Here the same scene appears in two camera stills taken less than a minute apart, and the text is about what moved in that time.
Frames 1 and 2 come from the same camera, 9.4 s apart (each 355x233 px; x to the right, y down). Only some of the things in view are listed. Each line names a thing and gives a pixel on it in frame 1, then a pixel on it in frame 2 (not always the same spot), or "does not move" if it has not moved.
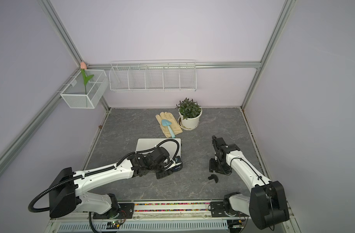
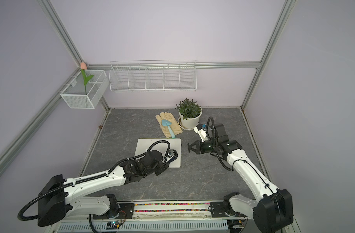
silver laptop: [145, 143] does not move
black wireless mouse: [177, 168] → [175, 157]
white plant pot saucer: [179, 121] does not move
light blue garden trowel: [166, 123] does not move
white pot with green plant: [189, 113] does not move
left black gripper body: [162, 174] → [159, 169]
